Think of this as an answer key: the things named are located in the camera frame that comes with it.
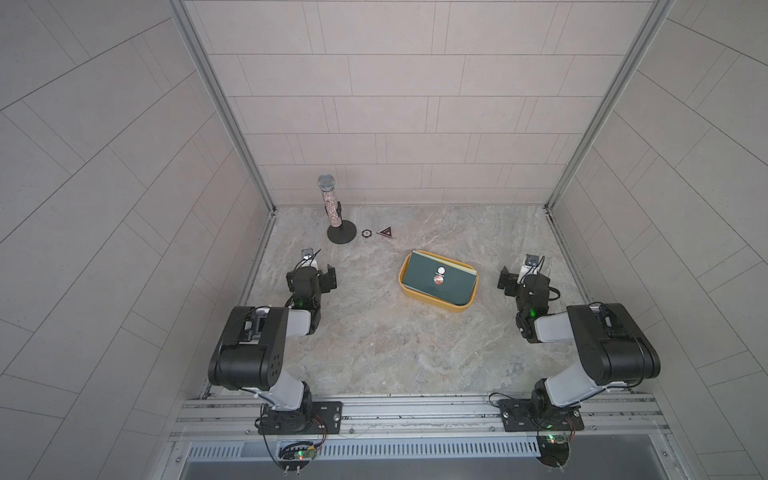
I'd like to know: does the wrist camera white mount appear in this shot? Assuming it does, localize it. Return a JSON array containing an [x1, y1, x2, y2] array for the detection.
[[298, 248, 317, 268], [518, 254, 545, 284]]

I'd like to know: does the green circuit board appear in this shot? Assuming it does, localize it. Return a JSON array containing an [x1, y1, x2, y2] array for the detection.
[[536, 433, 571, 470], [277, 441, 320, 475]]

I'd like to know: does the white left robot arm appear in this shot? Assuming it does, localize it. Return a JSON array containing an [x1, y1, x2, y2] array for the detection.
[[208, 262, 343, 435]]

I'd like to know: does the black right camera cable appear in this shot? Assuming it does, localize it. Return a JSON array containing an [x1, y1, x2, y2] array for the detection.
[[536, 255, 562, 301]]

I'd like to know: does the dark green envelope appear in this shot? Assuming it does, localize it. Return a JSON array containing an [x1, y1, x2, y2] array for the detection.
[[402, 250, 477, 307]]

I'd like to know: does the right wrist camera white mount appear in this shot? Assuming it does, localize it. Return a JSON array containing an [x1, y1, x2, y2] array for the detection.
[[518, 254, 545, 284]]

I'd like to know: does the left green circuit board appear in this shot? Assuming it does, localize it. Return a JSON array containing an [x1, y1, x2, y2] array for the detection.
[[277, 441, 320, 475]]

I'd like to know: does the yellow plastic storage box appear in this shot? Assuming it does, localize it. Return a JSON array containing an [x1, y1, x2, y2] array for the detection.
[[398, 250, 478, 313]]

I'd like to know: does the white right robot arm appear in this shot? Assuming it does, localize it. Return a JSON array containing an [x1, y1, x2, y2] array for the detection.
[[497, 268, 661, 432]]

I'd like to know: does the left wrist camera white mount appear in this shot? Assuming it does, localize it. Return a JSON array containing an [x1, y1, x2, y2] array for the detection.
[[298, 248, 317, 268]]

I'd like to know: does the black left camera cable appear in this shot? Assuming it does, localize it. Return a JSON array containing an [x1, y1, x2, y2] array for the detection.
[[292, 248, 322, 274]]

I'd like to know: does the right green circuit board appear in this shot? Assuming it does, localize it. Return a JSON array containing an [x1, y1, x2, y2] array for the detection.
[[536, 433, 571, 470]]

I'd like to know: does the black camera cable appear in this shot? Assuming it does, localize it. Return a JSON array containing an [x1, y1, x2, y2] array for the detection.
[[292, 248, 322, 274], [536, 255, 562, 301]]

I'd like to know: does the metal base rail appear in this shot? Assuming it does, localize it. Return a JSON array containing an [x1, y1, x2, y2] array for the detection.
[[169, 392, 673, 464]]

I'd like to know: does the rhinestone microphone on black stand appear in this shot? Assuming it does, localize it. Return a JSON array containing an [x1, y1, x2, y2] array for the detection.
[[317, 174, 357, 244]]

